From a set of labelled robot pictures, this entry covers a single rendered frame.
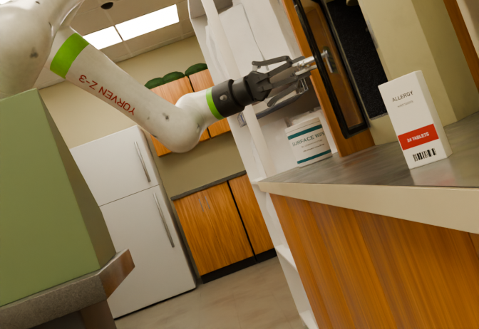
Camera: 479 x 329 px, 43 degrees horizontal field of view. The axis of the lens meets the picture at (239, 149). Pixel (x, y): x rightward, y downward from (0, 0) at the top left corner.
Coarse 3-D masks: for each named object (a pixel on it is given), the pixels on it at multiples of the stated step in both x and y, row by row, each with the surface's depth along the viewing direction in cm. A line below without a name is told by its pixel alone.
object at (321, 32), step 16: (304, 0) 153; (320, 16) 164; (304, 32) 143; (320, 32) 156; (320, 48) 149; (336, 64) 161; (336, 80) 154; (336, 96) 147; (352, 96) 166; (336, 112) 142; (352, 112) 158
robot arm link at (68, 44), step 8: (64, 32) 148; (72, 32) 149; (56, 40) 146; (64, 40) 147; (72, 40) 148; (80, 40) 149; (56, 48) 146; (64, 48) 147; (72, 48) 147; (80, 48) 148; (48, 56) 147; (56, 56) 147; (64, 56) 147; (72, 56) 147; (48, 64) 148; (56, 64) 148; (64, 64) 147; (56, 72) 150; (64, 72) 149
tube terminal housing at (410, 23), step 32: (384, 0) 141; (416, 0) 143; (384, 32) 140; (416, 32) 141; (448, 32) 152; (384, 64) 141; (416, 64) 140; (448, 64) 146; (448, 96) 141; (384, 128) 158
